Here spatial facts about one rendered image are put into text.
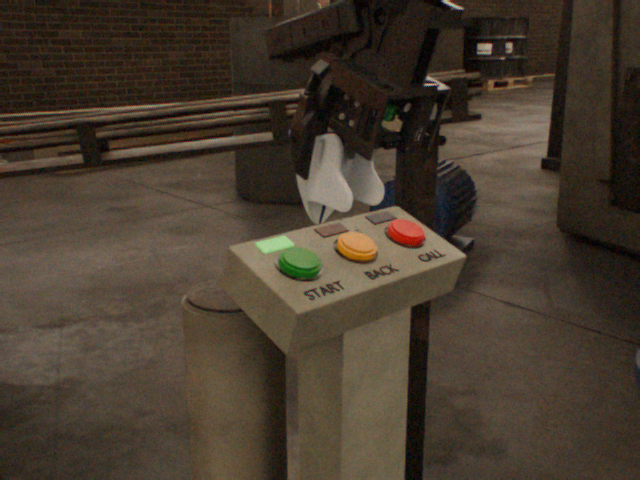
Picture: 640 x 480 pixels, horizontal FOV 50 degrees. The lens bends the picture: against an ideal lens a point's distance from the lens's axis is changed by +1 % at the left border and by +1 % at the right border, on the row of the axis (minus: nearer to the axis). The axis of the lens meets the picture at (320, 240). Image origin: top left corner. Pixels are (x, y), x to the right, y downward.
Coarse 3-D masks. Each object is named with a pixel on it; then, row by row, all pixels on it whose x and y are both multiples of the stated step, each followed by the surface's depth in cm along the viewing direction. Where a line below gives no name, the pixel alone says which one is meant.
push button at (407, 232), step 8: (392, 224) 73; (400, 224) 73; (408, 224) 74; (416, 224) 74; (392, 232) 72; (400, 232) 72; (408, 232) 72; (416, 232) 73; (400, 240) 72; (408, 240) 72; (416, 240) 72
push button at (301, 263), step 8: (296, 248) 64; (280, 256) 63; (288, 256) 63; (296, 256) 63; (304, 256) 64; (312, 256) 64; (280, 264) 63; (288, 264) 62; (296, 264) 62; (304, 264) 63; (312, 264) 63; (320, 264) 64; (288, 272) 62; (296, 272) 62; (304, 272) 62; (312, 272) 62
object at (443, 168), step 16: (448, 176) 254; (464, 176) 264; (384, 192) 240; (448, 192) 244; (464, 192) 257; (384, 208) 241; (448, 208) 237; (464, 208) 249; (448, 224) 238; (464, 224) 259; (448, 240) 266; (464, 240) 266
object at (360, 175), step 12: (348, 156) 58; (360, 156) 57; (372, 156) 57; (348, 168) 59; (360, 168) 58; (372, 168) 57; (348, 180) 59; (360, 180) 58; (372, 180) 57; (360, 192) 58; (372, 192) 57; (372, 204) 58; (324, 216) 60
